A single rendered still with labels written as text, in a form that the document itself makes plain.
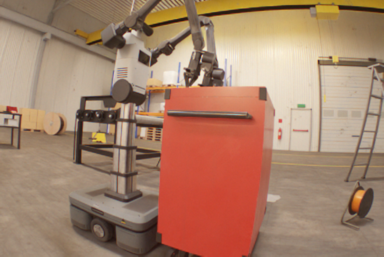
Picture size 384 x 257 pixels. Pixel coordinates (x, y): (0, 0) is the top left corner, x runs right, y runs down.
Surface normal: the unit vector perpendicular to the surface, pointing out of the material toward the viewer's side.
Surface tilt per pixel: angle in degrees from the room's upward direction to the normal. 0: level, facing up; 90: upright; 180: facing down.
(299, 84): 90
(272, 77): 90
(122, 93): 90
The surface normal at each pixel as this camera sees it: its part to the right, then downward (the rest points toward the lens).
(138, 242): 0.25, -0.06
